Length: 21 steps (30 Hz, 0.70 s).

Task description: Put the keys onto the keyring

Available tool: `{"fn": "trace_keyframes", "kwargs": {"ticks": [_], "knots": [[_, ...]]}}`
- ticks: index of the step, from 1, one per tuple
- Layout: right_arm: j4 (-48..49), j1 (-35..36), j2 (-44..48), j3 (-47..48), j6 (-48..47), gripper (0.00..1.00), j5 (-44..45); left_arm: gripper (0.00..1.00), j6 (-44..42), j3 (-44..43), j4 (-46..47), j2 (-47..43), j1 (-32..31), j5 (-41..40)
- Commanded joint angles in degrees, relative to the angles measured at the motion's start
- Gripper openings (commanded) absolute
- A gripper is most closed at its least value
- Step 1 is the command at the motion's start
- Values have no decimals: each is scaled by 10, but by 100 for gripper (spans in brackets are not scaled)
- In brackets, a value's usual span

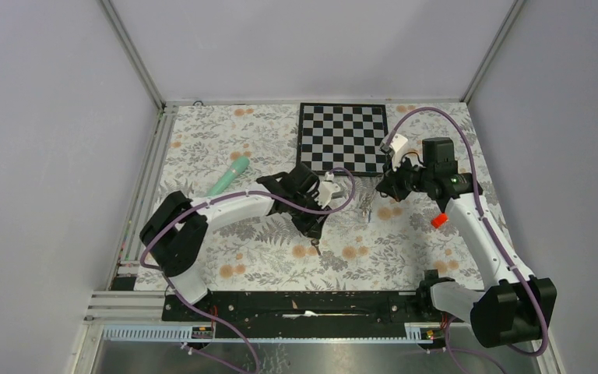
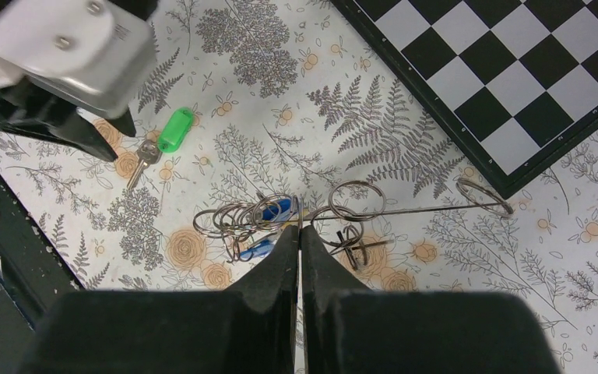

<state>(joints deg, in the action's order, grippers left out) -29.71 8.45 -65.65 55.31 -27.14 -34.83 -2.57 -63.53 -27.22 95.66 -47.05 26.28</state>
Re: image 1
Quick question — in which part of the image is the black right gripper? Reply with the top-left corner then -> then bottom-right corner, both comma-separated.
376,153 -> 434,203

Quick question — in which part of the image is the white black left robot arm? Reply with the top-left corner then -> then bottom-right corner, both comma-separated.
139,165 -> 343,320

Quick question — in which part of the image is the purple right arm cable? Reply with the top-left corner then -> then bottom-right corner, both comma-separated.
384,106 -> 551,374

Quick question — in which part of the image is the mint green cylinder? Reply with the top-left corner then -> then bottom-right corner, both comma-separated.
206,156 -> 250,196

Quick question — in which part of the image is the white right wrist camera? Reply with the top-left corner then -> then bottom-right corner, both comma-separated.
380,135 -> 410,171

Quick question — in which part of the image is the black white chessboard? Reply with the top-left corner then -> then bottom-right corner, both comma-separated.
296,103 -> 389,177

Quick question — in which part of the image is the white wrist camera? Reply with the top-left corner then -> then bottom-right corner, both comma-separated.
380,135 -> 410,171
316,171 -> 346,208

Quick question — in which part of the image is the red curved block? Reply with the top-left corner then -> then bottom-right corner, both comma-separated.
431,213 -> 449,229

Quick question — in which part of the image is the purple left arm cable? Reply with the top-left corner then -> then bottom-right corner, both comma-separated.
139,166 -> 357,374

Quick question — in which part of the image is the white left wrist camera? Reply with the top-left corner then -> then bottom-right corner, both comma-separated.
316,171 -> 346,208

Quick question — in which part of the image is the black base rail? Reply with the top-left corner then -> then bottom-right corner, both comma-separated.
161,291 -> 446,340

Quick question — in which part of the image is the green tag key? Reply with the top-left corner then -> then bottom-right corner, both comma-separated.
311,238 -> 322,256

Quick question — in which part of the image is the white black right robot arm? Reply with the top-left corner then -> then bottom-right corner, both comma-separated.
376,135 -> 557,348

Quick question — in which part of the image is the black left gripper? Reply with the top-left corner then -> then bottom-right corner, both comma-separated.
288,191 -> 331,239

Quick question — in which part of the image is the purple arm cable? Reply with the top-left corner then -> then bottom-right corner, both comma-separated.
139,166 -> 357,374
384,106 -> 551,374

